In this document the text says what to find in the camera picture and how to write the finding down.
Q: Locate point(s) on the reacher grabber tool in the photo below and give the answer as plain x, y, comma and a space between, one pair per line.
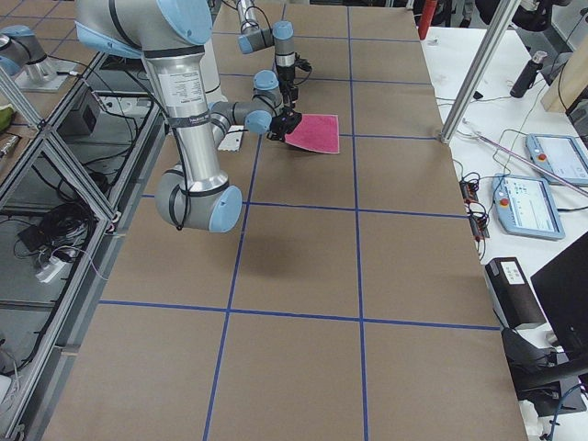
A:
478, 136

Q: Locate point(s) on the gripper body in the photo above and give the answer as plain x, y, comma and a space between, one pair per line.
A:
278, 124
288, 92

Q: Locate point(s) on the black monitor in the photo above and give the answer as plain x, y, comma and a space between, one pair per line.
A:
561, 288

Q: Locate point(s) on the black water bottle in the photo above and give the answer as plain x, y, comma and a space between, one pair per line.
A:
527, 77

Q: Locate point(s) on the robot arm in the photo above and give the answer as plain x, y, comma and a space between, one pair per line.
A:
256, 33
170, 38

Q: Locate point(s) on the teach pendant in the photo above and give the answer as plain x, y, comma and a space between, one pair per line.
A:
560, 155
525, 207

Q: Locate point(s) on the black power box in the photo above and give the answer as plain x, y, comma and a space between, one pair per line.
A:
513, 298

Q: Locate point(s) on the white power strip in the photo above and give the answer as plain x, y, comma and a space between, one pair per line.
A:
51, 269

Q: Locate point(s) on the aluminium frame post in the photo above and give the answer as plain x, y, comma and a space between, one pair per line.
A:
489, 44

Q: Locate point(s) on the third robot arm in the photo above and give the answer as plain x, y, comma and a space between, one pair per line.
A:
23, 57

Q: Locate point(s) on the pink and grey towel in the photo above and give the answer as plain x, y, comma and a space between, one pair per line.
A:
316, 133

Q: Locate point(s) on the far teach pendant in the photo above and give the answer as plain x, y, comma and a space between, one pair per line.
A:
560, 155

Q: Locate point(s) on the red cylinder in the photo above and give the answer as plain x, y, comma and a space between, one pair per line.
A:
428, 12

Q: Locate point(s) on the near teach pendant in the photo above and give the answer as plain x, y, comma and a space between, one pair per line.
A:
525, 207

